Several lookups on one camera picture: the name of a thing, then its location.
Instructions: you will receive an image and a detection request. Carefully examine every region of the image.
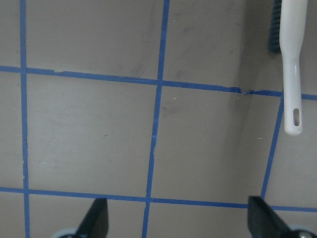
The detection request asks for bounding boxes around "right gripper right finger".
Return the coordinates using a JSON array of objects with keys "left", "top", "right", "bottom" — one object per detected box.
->
[{"left": 247, "top": 196, "right": 297, "bottom": 238}]

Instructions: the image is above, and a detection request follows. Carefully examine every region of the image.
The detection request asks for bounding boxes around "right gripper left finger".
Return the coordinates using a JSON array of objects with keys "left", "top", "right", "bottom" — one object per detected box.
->
[{"left": 74, "top": 198, "right": 109, "bottom": 238}]

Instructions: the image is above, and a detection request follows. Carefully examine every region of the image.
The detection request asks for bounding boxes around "beige hand brush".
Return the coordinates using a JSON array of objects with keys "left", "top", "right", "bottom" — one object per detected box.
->
[{"left": 267, "top": 0, "right": 308, "bottom": 136}]

